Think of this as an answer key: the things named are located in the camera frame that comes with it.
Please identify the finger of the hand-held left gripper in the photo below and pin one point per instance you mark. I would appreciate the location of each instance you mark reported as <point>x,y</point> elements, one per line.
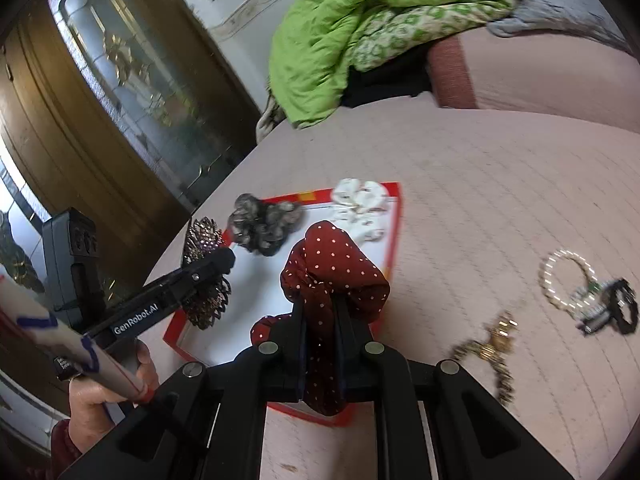
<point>200,272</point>

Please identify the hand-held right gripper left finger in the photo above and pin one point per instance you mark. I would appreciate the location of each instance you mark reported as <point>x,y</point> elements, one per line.
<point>295,360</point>

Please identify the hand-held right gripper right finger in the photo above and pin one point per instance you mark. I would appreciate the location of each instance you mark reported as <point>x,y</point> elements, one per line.
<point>345,360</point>

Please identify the brown metal hair claw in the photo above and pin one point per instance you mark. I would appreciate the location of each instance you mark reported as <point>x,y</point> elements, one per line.
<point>200,235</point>

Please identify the white tray with red rim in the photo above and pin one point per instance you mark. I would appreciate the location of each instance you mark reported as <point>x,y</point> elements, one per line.
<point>250,285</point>

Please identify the red polka dot scrunchie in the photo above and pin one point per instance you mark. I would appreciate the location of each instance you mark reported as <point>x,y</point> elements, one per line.
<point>330,270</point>

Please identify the person's left forearm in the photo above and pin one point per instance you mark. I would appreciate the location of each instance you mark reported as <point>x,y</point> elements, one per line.
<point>65,445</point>

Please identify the person's left hand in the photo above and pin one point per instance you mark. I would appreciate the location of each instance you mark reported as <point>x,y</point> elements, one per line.
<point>90,420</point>

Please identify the white printed tube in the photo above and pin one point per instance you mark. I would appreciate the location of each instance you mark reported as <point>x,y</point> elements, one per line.
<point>50,330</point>

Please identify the grey floral scrunchie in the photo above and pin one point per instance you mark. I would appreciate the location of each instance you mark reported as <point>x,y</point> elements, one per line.
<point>265,225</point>

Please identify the wooden door with glass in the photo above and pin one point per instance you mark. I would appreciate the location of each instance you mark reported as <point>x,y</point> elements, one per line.
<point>30,125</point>

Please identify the white floral scrunchie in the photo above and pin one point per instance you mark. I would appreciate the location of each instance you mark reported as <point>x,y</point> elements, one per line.
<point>357,197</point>

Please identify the pink bed sheet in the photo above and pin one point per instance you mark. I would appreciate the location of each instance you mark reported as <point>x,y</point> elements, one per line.
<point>500,185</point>

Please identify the green quilt with floral lining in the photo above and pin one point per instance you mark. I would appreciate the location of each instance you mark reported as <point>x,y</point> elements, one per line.
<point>325,50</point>

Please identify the black cloth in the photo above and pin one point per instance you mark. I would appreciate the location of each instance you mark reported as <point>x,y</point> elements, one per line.
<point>380,85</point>

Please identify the pink bolster pillow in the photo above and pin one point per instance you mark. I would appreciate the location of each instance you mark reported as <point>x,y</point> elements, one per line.
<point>540,75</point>

